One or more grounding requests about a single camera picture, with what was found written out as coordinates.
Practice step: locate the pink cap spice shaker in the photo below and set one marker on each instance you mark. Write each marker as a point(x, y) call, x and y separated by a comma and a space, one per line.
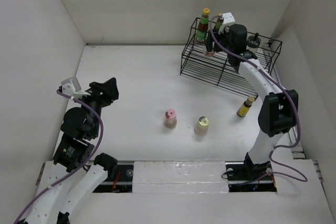
point(170, 120)

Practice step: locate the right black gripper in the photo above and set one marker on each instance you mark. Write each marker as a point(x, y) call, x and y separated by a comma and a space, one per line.
point(209, 43)

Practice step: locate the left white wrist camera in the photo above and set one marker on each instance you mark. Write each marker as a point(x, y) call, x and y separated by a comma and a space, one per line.
point(70, 86)

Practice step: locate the green label sauce bottle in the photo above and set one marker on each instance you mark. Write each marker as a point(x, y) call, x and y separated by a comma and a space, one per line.
point(203, 26)

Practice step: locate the small yellow brown bottle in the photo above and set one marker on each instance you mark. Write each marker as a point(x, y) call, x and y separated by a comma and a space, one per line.
point(243, 110)

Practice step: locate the white lid glass jar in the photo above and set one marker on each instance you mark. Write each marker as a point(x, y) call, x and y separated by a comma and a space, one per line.
point(208, 53)

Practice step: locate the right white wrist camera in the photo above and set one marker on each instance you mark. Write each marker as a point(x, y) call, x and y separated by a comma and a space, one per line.
point(227, 20)

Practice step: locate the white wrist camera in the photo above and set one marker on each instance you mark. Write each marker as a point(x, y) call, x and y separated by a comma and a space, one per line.
point(70, 86)
point(227, 20)

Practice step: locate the yellow cap spice shaker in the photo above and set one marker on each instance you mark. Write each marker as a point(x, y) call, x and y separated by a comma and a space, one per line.
point(201, 127)

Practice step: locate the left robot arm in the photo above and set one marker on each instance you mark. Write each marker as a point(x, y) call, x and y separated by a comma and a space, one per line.
point(76, 170)

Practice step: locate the red green sauce bottle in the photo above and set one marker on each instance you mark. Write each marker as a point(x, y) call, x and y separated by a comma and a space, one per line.
point(219, 22)

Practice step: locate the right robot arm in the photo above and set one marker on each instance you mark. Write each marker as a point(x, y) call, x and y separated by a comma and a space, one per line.
point(279, 110)

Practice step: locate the black mounting rail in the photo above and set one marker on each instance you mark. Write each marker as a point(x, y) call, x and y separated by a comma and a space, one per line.
point(122, 181)

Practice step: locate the black cap spice shaker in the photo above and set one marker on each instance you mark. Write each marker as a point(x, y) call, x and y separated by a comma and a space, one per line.
point(253, 43)

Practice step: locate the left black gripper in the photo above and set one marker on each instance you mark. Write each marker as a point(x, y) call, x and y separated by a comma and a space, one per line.
point(109, 86)

